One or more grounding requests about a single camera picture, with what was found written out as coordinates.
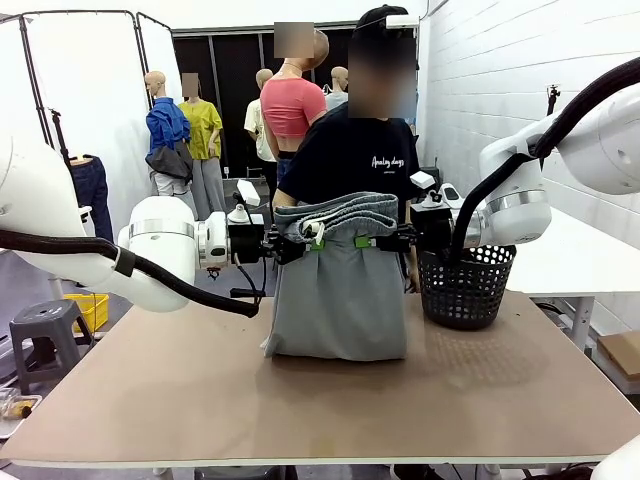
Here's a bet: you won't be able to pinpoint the mannequin in cream shirt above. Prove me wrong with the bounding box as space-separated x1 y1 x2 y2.
243 68 279 164

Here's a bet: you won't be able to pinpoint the brown cardboard box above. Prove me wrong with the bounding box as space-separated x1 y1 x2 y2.
596 330 640 397

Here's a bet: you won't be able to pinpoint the person in black t-shirt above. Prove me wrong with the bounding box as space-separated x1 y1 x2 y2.
276 29 422 296

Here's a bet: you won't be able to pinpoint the mannequin in pale grey top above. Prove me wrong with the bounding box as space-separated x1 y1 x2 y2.
324 65 351 113

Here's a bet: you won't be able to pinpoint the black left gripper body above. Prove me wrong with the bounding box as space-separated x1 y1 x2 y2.
227 214 267 265

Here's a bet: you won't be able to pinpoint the white screen black frame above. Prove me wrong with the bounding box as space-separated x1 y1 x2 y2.
0 12 142 201
135 12 177 151

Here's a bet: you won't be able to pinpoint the mannequin in red shirt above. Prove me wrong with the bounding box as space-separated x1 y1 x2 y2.
260 22 328 187

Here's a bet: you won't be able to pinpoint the black cap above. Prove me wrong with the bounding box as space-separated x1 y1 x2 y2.
351 4 421 32

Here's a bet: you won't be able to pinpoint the black backdrop panels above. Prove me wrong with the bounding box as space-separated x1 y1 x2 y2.
171 18 361 181

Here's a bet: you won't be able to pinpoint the yellow plastic crate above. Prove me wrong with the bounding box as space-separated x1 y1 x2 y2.
63 293 111 335

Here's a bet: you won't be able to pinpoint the black perforated plastic basket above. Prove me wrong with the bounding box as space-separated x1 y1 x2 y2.
418 243 518 332

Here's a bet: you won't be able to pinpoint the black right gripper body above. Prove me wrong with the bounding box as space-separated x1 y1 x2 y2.
409 204 455 252

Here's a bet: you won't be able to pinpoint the black sleeved arm cable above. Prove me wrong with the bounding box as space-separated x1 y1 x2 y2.
0 227 261 319
446 56 640 265

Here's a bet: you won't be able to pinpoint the mannequin in yellow shirt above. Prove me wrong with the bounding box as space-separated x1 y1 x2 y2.
178 73 227 214

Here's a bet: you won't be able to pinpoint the grey training pants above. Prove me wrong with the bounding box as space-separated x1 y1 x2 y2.
259 191 409 362

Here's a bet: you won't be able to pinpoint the mannequin in blue shirt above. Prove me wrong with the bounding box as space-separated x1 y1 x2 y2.
143 69 199 212

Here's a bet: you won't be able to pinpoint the grey plastic stool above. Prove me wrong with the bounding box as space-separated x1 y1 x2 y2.
8 299 96 395

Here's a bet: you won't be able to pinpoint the blue jeans on stand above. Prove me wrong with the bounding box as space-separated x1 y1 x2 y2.
66 155 116 245

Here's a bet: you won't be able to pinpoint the clear tray with snacks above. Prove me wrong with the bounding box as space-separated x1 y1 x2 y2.
0 394 44 441

